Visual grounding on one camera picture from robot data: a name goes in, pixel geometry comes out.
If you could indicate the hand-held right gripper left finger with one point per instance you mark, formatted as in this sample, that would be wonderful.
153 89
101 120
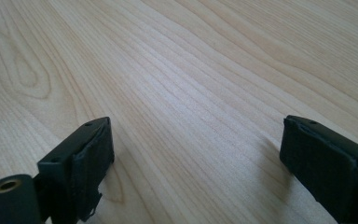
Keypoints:
80 168

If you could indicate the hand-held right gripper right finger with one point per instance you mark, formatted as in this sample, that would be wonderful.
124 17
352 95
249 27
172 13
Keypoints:
329 165

